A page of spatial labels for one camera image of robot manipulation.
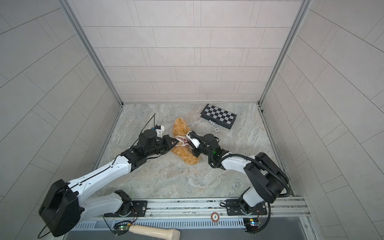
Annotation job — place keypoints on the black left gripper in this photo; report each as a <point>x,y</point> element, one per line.
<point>166,140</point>

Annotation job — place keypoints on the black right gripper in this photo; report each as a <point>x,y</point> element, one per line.
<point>194,147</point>

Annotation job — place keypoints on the red white striped knit sweater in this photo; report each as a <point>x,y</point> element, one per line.
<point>183,141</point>

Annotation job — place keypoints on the tan plush teddy bear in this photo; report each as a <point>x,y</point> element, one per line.
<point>181,128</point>

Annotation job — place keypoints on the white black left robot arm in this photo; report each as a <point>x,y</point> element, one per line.
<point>68,203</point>

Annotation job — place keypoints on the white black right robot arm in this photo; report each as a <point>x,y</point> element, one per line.
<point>268,181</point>

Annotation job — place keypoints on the folded black chess board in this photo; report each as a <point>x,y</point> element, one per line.
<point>219,116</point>

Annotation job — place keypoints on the red white poker chip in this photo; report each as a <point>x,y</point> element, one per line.
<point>215,217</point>

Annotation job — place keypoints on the right green circuit board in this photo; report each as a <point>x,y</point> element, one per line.
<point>251,225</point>

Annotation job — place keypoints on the green circuit board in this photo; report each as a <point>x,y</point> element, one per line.
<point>121,228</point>
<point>251,225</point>

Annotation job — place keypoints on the left green circuit board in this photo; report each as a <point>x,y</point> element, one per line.
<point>121,228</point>

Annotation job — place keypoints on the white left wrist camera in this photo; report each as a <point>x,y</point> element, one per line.
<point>159,130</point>

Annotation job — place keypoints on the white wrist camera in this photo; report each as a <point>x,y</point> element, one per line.
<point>159,130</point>
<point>194,139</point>

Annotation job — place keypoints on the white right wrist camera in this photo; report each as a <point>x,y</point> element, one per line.
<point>194,139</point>

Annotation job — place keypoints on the beige wooden handle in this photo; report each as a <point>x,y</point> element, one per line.
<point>164,234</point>

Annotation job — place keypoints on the aluminium corner frame post left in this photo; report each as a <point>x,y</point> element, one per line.
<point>69,13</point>

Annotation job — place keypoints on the aluminium corner frame post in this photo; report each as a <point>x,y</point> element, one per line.
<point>69,13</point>
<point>290,39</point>

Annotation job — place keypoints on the aluminium front rail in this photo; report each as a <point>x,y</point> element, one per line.
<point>195,214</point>

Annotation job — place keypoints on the aluminium corner frame post right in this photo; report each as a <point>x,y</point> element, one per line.
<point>290,39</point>

